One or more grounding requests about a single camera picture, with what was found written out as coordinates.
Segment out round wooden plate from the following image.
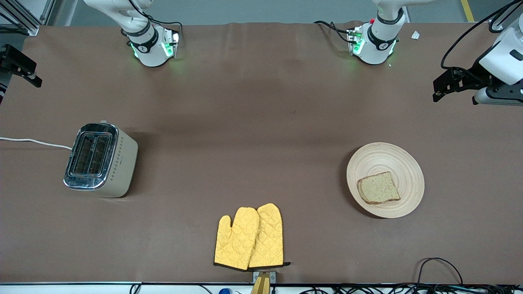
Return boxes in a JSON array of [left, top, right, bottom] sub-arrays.
[[346, 142, 425, 219]]

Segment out brown bread slice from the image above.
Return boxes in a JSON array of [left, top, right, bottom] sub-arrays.
[[357, 171, 401, 205]]

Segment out beige chrome two-slot toaster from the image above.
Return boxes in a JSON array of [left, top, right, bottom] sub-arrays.
[[63, 120, 139, 198]]

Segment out yellow floor tape strip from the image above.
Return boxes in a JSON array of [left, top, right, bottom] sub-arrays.
[[460, 0, 476, 22]]

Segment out brown table cover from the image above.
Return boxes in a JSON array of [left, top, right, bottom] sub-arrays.
[[0, 21, 523, 284]]

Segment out yellow quilted oven mitt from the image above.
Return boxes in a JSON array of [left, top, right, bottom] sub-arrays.
[[248, 203, 291, 269], [214, 207, 260, 271]]

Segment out aluminium frame profile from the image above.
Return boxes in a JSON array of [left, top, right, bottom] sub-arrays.
[[0, 0, 56, 36]]

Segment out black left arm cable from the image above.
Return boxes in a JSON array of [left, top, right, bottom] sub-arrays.
[[440, 0, 523, 78]]

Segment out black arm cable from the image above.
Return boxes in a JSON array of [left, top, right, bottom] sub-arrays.
[[440, 0, 523, 78], [128, 0, 183, 41]]

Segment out white toaster power cord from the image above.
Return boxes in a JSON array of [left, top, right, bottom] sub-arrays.
[[0, 137, 73, 150]]

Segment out black left base cable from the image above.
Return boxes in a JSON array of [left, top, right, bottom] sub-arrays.
[[313, 20, 358, 45]]

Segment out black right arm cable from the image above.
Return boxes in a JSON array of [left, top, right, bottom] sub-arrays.
[[128, 0, 183, 41]]

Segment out black looped cable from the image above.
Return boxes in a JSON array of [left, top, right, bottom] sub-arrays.
[[416, 257, 464, 286]]

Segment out black cable bundle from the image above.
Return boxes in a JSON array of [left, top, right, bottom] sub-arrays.
[[298, 284, 523, 294]]

